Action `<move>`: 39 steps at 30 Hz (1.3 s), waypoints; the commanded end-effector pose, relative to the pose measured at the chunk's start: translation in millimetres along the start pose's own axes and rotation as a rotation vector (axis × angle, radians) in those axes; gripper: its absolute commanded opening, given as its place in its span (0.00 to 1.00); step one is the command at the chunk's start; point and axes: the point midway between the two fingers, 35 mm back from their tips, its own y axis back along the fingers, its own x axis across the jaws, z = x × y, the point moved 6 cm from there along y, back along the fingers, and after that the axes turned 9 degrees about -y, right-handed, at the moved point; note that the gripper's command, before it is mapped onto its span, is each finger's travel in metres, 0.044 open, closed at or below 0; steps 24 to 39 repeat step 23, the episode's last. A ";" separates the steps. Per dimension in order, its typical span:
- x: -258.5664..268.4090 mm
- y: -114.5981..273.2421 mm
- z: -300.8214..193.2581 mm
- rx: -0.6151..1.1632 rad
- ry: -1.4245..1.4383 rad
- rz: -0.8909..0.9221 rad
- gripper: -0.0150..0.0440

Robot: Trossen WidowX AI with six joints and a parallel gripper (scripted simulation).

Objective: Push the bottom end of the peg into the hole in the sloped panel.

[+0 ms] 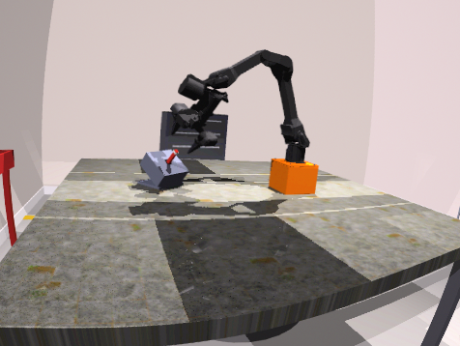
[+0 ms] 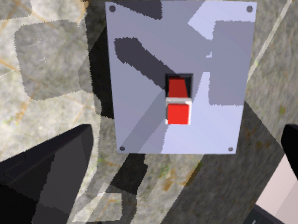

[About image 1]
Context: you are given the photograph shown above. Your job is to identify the light grey sloped panel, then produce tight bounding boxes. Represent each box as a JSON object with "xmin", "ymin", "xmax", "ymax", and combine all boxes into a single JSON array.
[{"xmin": 137, "ymin": 150, "xmax": 188, "ymax": 189}]

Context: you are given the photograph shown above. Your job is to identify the red square peg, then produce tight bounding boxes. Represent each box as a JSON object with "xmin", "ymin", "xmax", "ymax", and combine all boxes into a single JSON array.
[{"xmin": 167, "ymin": 150, "xmax": 179, "ymax": 163}]

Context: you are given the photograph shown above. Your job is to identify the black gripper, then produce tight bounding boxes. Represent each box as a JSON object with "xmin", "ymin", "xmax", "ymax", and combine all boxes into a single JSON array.
[{"xmin": 170, "ymin": 102, "xmax": 217, "ymax": 154}]

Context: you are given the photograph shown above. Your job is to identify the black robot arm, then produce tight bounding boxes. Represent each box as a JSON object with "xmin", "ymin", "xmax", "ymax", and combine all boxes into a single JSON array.
[{"xmin": 176, "ymin": 49, "xmax": 310, "ymax": 163}]

